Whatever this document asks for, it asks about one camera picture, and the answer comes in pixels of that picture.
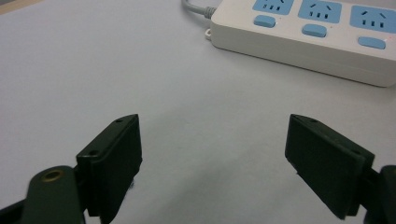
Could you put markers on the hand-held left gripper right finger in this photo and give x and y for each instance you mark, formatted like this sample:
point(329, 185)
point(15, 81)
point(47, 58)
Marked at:
point(323, 165)

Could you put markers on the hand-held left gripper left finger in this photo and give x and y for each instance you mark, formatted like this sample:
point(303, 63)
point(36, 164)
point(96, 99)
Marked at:
point(112, 161)

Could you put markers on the white power strip blue sockets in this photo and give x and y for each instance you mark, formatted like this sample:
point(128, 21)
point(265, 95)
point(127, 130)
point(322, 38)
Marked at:
point(311, 46)

